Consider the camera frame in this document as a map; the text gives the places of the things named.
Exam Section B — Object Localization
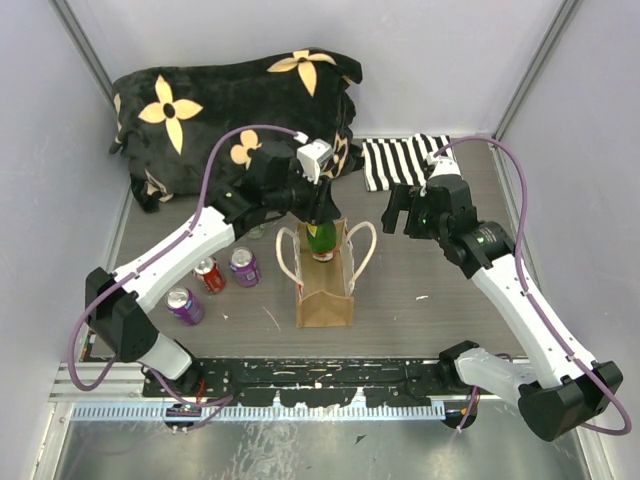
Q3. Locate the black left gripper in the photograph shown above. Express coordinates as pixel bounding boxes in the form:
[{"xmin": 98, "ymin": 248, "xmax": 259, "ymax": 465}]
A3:
[{"xmin": 266, "ymin": 162, "xmax": 341, "ymax": 225}]

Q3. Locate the green glass bottle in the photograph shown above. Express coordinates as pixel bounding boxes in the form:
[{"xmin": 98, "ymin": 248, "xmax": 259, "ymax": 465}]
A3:
[{"xmin": 306, "ymin": 222, "xmax": 337, "ymax": 262}]

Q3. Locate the clear glass bottle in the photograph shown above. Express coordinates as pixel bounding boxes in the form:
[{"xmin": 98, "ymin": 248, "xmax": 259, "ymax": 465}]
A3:
[{"xmin": 247, "ymin": 224, "xmax": 266, "ymax": 239}]

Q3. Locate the brown canvas tote bag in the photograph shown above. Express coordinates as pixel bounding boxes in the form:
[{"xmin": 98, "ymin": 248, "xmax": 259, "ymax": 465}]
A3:
[{"xmin": 275, "ymin": 220, "xmax": 377, "ymax": 328}]

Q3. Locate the purple soda can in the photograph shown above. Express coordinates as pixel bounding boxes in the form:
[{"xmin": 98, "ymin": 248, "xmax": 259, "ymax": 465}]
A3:
[
  {"xmin": 165, "ymin": 286, "xmax": 204, "ymax": 326},
  {"xmin": 229, "ymin": 247, "xmax": 261, "ymax": 288}
]

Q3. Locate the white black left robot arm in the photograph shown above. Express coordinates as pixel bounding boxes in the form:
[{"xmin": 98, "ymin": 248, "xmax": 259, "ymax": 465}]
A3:
[{"xmin": 85, "ymin": 140, "xmax": 340, "ymax": 396}]

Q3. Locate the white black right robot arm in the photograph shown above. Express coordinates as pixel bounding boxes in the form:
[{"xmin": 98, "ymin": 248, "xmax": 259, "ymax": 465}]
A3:
[{"xmin": 382, "ymin": 174, "xmax": 623, "ymax": 441}]

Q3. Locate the black white striped cloth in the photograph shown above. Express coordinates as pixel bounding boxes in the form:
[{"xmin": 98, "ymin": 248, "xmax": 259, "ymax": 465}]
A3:
[{"xmin": 362, "ymin": 133, "xmax": 456, "ymax": 192}]

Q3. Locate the red soda can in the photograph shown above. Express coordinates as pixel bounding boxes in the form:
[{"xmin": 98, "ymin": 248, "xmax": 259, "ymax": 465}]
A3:
[{"xmin": 193, "ymin": 256, "xmax": 226, "ymax": 294}]

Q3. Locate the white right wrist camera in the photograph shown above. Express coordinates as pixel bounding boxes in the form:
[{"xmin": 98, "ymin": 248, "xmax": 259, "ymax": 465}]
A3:
[{"xmin": 425, "ymin": 154, "xmax": 461, "ymax": 185}]

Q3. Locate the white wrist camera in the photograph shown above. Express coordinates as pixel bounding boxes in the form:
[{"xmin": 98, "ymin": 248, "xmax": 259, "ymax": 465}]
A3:
[
  {"xmin": 296, "ymin": 139, "xmax": 333, "ymax": 185},
  {"xmin": 425, "ymin": 154, "xmax": 461, "ymax": 185}
]

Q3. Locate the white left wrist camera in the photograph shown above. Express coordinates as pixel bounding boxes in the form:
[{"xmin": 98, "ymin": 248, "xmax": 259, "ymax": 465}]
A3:
[{"xmin": 296, "ymin": 139, "xmax": 333, "ymax": 185}]

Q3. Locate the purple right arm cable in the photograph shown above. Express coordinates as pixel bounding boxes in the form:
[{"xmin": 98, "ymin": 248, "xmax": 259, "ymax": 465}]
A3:
[{"xmin": 432, "ymin": 137, "xmax": 634, "ymax": 434}]

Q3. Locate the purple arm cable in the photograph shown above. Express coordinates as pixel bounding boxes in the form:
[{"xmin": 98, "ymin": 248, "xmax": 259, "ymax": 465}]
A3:
[
  {"xmin": 432, "ymin": 137, "xmax": 634, "ymax": 434},
  {"xmin": 68, "ymin": 124, "xmax": 309, "ymax": 434}
]

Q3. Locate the black mounting base rail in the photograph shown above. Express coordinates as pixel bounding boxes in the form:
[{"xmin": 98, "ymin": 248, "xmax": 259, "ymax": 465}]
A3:
[{"xmin": 141, "ymin": 357, "xmax": 472, "ymax": 408}]

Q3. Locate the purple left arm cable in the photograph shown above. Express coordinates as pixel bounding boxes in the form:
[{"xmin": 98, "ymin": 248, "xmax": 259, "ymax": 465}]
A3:
[{"xmin": 68, "ymin": 124, "xmax": 309, "ymax": 434}]

